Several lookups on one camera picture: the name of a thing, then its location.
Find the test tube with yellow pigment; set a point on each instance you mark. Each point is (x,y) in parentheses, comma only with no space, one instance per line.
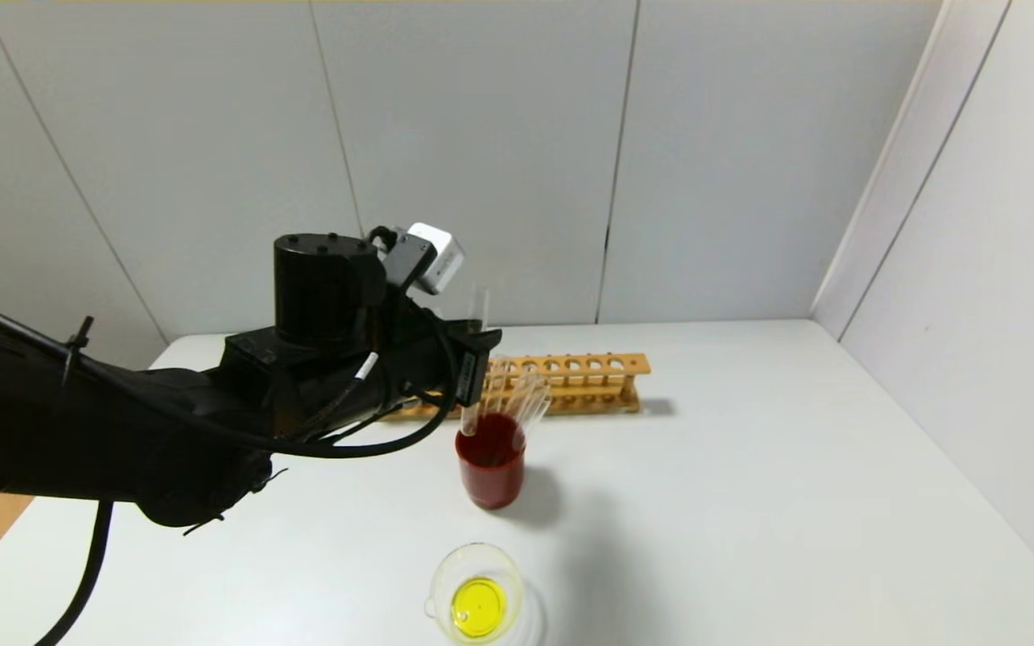
(481,309)

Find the orange and black left arm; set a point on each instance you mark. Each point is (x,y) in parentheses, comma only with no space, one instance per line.
(77,431)

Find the clear glass beaker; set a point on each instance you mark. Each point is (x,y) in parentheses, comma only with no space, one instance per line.
(478,606)

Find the empty glass test tube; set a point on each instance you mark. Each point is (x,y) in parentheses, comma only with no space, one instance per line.
(524,395)
(499,386)
(530,417)

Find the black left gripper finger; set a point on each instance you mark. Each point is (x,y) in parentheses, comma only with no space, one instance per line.
(470,339)

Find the wooden test tube rack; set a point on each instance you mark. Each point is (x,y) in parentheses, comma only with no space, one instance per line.
(589,363)

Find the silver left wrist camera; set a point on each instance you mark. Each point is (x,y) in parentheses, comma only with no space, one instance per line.
(441,256)

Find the red plastic cup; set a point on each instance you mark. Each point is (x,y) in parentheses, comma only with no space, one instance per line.
(492,480)

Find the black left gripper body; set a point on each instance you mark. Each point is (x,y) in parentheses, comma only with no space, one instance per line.
(474,370)

